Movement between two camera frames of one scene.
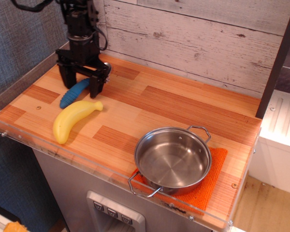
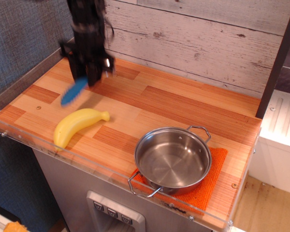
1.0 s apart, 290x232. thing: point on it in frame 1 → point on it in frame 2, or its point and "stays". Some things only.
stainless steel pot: x=173 y=159 stays
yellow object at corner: x=15 y=226 stays
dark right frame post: x=278 y=59 stays
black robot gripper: x=83 y=55 → x=88 y=54
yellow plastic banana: x=68 y=114 → x=74 y=121
